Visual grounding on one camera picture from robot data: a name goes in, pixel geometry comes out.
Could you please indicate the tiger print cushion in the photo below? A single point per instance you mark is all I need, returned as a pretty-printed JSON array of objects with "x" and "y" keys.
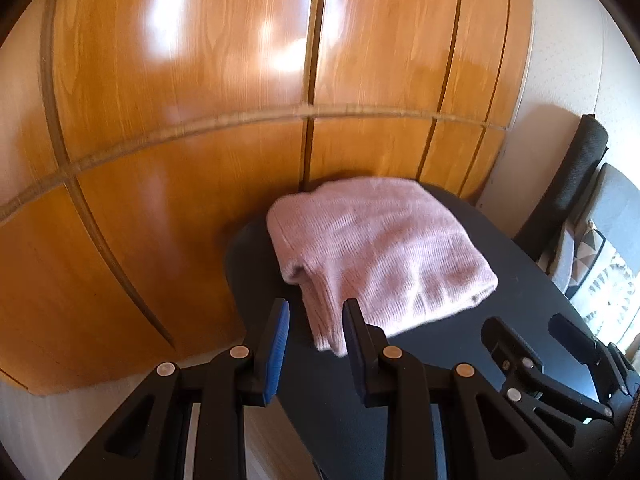
[{"x": 610, "y": 280}]

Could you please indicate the wooden wardrobe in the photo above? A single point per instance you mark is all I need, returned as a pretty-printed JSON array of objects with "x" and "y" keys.
[{"x": 200, "y": 135}]

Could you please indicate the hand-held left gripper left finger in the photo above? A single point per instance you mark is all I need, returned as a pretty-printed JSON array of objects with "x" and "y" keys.
[{"x": 277, "y": 350}]

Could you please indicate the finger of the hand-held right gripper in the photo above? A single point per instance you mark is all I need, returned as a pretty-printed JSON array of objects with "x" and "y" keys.
[
  {"x": 505, "y": 345},
  {"x": 575, "y": 335}
]

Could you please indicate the black leather massage bed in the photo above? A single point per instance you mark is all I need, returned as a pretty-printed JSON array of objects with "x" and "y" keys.
[{"x": 525, "y": 300}]

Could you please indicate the pink knit sweater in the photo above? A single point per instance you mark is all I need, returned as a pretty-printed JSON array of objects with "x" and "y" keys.
[{"x": 380, "y": 250}]

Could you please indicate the grey yellow blue sofa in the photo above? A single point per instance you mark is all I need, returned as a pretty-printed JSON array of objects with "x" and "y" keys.
[{"x": 615, "y": 195}]

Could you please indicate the black rolled mat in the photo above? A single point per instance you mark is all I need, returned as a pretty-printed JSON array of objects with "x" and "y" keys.
[{"x": 570, "y": 185}]

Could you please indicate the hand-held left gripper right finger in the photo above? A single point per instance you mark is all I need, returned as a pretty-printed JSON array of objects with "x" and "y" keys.
[{"x": 355, "y": 345}]

